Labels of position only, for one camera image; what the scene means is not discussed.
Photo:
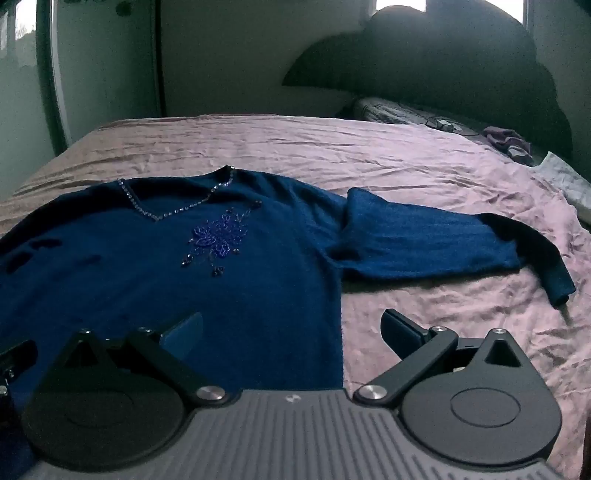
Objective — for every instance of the purple crumpled cloth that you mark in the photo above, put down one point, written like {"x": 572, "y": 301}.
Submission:
{"x": 508, "y": 141}

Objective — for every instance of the grey patterned pillow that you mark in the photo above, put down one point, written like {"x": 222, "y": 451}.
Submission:
{"x": 406, "y": 113}

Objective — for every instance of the dark pillow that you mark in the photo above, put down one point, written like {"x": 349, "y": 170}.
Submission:
{"x": 443, "y": 74}

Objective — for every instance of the side window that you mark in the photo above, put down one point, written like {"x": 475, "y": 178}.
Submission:
{"x": 16, "y": 32}

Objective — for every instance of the bed with pink sheet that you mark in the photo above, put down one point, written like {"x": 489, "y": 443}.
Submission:
{"x": 392, "y": 152}

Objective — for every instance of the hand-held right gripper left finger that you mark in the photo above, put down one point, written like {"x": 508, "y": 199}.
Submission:
{"x": 183, "y": 336}

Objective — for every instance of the dark green curved pole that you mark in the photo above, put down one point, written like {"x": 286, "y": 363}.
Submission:
{"x": 48, "y": 69}

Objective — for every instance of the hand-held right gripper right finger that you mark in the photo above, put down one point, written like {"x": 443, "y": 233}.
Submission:
{"x": 400, "y": 333}

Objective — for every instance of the blue beaded sweater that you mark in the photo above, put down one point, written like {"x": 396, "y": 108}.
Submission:
{"x": 194, "y": 277}

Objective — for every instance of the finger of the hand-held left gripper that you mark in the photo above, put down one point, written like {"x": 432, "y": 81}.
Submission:
{"x": 16, "y": 353}

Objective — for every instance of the white crumpled cloth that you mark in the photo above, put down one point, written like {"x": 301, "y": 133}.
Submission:
{"x": 568, "y": 180}

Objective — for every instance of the bright window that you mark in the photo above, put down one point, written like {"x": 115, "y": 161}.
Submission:
{"x": 401, "y": 4}

